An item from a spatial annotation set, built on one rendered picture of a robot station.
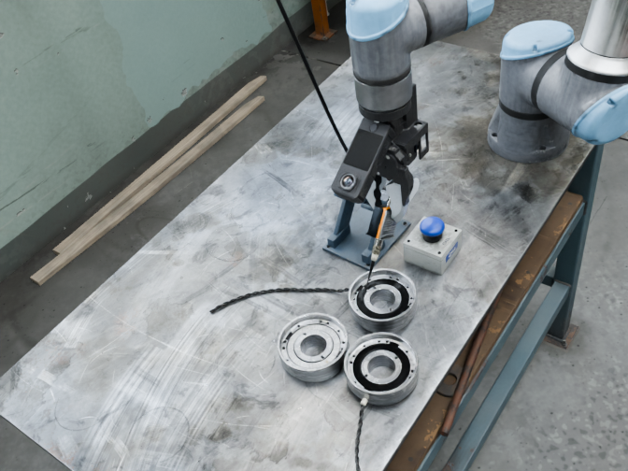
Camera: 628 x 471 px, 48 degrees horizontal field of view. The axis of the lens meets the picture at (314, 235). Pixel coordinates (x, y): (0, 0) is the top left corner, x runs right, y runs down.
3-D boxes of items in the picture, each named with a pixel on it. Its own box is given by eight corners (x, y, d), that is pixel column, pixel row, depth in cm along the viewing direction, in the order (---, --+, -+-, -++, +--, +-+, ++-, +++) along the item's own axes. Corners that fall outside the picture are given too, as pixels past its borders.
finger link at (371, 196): (398, 197, 112) (400, 154, 105) (377, 220, 109) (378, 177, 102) (382, 189, 113) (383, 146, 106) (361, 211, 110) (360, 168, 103)
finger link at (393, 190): (429, 207, 108) (421, 160, 102) (408, 232, 105) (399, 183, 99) (412, 203, 110) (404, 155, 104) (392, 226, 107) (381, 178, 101)
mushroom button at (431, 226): (437, 256, 114) (436, 235, 111) (416, 248, 116) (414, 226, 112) (449, 240, 116) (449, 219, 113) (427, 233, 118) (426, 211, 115)
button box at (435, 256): (442, 276, 114) (441, 255, 111) (404, 261, 118) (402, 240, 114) (464, 244, 118) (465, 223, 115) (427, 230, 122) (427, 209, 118)
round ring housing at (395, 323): (429, 300, 111) (429, 283, 108) (395, 348, 106) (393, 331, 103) (373, 276, 116) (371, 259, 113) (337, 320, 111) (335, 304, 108)
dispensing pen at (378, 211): (351, 284, 110) (379, 182, 105) (365, 280, 113) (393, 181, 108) (363, 290, 109) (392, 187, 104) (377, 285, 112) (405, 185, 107)
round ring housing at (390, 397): (366, 338, 108) (363, 322, 105) (430, 363, 103) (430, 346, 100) (334, 393, 102) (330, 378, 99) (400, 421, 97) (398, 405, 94)
